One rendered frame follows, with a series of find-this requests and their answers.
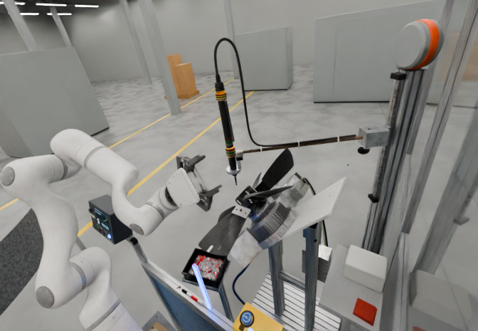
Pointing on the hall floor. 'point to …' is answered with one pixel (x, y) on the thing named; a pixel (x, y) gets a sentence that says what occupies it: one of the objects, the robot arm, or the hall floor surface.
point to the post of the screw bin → (225, 303)
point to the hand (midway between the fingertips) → (207, 174)
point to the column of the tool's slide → (393, 157)
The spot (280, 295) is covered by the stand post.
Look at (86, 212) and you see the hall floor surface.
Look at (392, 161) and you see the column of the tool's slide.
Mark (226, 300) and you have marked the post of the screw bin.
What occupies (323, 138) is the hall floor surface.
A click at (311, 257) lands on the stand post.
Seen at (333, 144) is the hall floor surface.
